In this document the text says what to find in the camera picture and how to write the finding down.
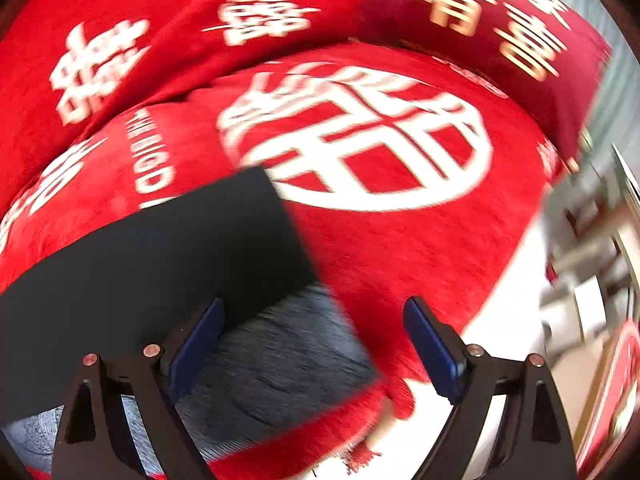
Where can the red printed blanket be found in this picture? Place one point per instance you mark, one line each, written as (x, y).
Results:
(400, 260)

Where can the black pants with grey lining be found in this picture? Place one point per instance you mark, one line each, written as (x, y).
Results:
(150, 260)

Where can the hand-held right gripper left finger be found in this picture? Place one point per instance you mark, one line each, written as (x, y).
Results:
(196, 347)

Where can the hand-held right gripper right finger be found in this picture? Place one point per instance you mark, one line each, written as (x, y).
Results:
(434, 355)

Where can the dark red printed pillow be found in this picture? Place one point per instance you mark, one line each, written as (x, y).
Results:
(400, 10)

